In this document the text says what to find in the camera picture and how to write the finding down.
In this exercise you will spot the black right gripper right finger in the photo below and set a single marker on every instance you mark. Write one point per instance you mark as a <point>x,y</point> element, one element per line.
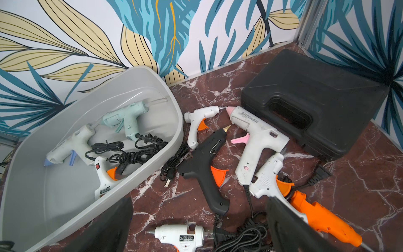
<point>290,233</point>

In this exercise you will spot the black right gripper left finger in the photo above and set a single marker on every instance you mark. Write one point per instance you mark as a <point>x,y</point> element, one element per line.
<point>109,233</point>

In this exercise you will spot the white switch glue gun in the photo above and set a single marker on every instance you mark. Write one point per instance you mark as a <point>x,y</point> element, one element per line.
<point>107,183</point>

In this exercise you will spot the white blue-trigger glue gun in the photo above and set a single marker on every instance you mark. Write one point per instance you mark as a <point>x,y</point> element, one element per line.
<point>75,145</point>

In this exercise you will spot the mint green glue gun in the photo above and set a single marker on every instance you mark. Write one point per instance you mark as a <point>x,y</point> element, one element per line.
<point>126,117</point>

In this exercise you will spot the orange glue gun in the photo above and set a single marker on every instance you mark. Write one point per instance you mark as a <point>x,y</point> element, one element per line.
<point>322,220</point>

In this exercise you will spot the white labelled mini glue gun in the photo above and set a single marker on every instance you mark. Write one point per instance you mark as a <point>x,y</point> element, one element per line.
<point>181,236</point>

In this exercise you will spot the grey plastic storage box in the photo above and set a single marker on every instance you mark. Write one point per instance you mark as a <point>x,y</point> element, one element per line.
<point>55,184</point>

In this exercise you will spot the large white pink-trigger glue gun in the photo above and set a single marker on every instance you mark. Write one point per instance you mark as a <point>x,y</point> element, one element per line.
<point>260,135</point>

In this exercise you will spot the black orange-trigger glue gun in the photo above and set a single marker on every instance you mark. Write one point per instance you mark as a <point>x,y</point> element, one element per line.
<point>199,166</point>

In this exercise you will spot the small white orange-trigger glue gun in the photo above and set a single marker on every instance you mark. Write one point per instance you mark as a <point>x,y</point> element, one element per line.
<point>196,120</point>

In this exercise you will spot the black plastic tool case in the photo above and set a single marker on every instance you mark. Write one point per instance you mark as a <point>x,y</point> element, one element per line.
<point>323,107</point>

